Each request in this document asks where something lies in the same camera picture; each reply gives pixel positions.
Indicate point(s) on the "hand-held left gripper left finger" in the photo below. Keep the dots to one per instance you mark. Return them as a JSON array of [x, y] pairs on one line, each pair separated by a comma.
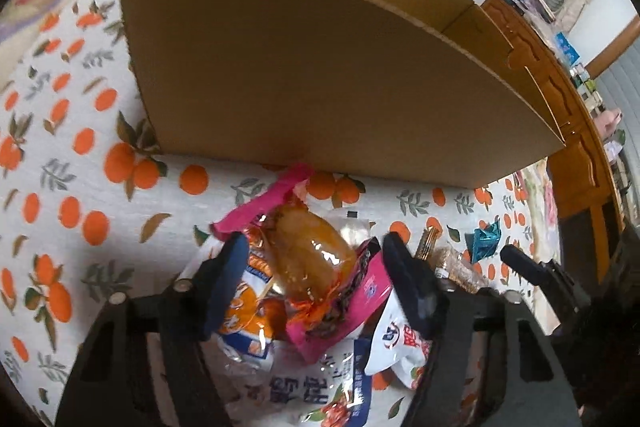
[[230, 279]]

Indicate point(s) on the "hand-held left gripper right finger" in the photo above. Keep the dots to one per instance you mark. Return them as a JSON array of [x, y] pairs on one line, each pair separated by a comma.
[[407, 279]]

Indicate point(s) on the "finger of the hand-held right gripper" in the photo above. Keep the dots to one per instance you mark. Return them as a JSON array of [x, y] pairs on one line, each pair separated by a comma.
[[517, 259]]

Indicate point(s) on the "teal candy wrapper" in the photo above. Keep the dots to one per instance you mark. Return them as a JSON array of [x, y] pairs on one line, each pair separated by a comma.
[[482, 239]]

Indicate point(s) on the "orange white snack packet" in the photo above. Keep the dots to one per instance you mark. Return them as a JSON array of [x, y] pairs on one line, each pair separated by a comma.
[[252, 324]]

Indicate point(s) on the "white red snack packet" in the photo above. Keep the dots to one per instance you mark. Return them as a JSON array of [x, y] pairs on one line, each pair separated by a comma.
[[400, 349]]

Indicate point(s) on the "small clear white snack packet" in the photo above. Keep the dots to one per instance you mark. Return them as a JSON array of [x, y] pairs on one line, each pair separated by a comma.
[[352, 229]]

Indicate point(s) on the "pink snack packet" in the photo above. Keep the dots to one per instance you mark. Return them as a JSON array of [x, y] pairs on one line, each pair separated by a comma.
[[320, 257]]

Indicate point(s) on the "large cardboard box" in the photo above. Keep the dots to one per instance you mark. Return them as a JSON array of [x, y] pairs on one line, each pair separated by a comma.
[[325, 82]]

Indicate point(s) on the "brown snack bar packet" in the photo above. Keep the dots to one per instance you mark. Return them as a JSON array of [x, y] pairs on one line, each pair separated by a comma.
[[429, 243]]

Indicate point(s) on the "clear peanut brittle packet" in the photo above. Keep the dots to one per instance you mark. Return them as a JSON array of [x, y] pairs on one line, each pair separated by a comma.
[[460, 274]]

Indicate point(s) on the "floral blanket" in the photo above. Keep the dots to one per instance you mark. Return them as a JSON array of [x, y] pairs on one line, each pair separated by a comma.
[[540, 202]]

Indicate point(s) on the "wooden cabinet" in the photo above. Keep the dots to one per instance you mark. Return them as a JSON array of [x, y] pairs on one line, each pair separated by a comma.
[[575, 157]]

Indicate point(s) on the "blue white snack bag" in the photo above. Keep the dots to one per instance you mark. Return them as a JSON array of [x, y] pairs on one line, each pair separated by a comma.
[[320, 389]]

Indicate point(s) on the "pink soft object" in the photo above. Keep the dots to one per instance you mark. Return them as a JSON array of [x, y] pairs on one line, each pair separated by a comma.
[[610, 122]]

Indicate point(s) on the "orange fruit print tablecloth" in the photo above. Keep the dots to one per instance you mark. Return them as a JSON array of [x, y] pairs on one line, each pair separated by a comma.
[[75, 207]]

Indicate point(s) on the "group of small bottles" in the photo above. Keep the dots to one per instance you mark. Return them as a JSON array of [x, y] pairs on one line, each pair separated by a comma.
[[585, 84]]

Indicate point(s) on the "grey window blind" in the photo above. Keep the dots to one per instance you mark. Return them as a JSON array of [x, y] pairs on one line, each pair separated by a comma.
[[625, 87]]

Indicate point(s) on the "blue box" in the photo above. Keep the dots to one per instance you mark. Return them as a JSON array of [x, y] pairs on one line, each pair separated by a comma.
[[567, 48]]

